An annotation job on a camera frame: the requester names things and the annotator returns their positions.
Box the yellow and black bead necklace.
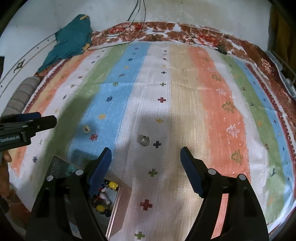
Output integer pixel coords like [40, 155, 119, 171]
[91, 178, 120, 217]

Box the metal jewelry tray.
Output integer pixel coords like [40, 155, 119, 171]
[47, 153, 132, 240]

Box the person's left hand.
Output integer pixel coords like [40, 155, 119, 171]
[0, 151, 12, 198]

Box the striped grey pillow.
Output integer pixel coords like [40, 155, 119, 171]
[1, 76, 41, 118]

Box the teal cloth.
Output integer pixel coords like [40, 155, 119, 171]
[37, 14, 92, 73]

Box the striped colourful bed sheet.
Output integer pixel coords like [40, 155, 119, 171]
[10, 42, 295, 240]

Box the small black device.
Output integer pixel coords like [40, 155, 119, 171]
[217, 45, 227, 55]

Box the brown hanging garment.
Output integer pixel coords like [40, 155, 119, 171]
[268, 0, 295, 80]

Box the silver ring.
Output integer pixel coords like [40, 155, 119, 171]
[136, 134, 151, 147]

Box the black cable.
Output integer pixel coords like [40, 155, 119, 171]
[86, 0, 147, 51]

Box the white bed frame rail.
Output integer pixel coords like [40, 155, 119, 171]
[266, 50, 295, 100]

